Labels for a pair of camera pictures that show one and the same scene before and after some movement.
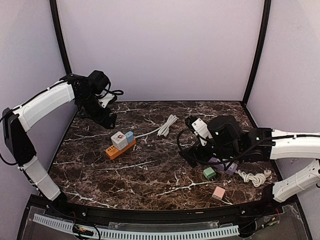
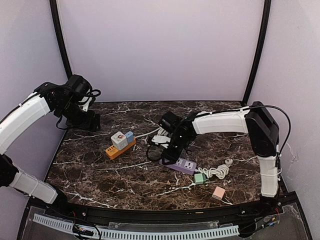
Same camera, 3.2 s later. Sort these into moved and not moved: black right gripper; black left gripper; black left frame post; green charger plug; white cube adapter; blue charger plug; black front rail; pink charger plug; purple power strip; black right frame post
Moved: purple power strip; green charger plug; black left gripper; black right gripper
Not moved: black left frame post; pink charger plug; black right frame post; blue charger plug; white cube adapter; black front rail
